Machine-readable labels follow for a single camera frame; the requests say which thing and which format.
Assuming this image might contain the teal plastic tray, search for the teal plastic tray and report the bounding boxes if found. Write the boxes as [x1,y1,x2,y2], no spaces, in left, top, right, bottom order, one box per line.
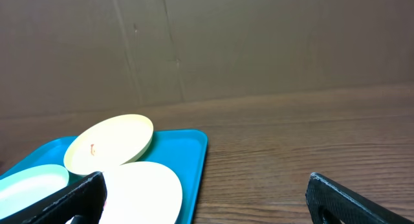
[1,129,208,224]

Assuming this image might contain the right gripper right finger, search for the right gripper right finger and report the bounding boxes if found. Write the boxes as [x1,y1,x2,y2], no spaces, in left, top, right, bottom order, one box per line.
[305,172,413,224]

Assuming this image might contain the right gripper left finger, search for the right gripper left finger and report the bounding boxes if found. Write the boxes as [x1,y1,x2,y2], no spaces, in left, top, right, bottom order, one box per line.
[1,172,107,224]

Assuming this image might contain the light blue plate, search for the light blue plate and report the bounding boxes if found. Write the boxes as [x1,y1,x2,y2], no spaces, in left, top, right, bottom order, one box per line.
[1,164,69,219]

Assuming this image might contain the yellow-green plate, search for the yellow-green plate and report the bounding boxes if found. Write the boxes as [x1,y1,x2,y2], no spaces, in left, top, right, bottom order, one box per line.
[63,114,154,176]

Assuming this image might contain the white pink plate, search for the white pink plate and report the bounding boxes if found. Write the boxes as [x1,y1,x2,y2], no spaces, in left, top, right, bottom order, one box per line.
[99,161,183,224]

